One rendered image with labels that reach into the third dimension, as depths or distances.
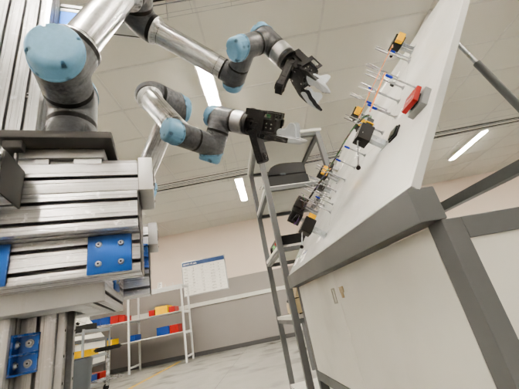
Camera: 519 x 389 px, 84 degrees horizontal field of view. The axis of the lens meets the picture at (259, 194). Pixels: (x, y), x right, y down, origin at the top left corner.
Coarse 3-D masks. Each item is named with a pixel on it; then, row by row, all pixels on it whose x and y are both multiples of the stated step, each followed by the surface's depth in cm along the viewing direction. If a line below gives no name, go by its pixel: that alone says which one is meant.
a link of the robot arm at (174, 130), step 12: (144, 84) 107; (156, 84) 111; (144, 96) 103; (156, 96) 101; (144, 108) 105; (156, 108) 95; (168, 108) 94; (156, 120) 95; (168, 120) 84; (180, 120) 86; (168, 132) 83; (180, 132) 84; (192, 132) 87; (180, 144) 87; (192, 144) 89
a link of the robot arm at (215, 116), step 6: (210, 108) 96; (216, 108) 95; (222, 108) 94; (228, 108) 94; (204, 114) 96; (210, 114) 95; (216, 114) 94; (222, 114) 93; (228, 114) 92; (204, 120) 97; (210, 120) 95; (216, 120) 94; (222, 120) 93; (228, 120) 92; (210, 126) 95; (216, 126) 94; (222, 126) 94; (228, 126) 93; (228, 132) 97
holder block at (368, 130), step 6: (360, 126) 89; (366, 126) 87; (360, 132) 86; (366, 132) 86; (372, 132) 86; (354, 138) 88; (360, 138) 85; (366, 138) 85; (360, 144) 88; (366, 144) 87
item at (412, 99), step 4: (416, 88) 68; (420, 88) 68; (412, 92) 70; (416, 92) 68; (408, 96) 72; (412, 96) 68; (416, 96) 67; (408, 100) 70; (412, 100) 67; (416, 100) 67; (404, 104) 72; (408, 104) 69; (412, 104) 68; (404, 108) 70; (408, 108) 69; (412, 108) 70; (404, 112) 71
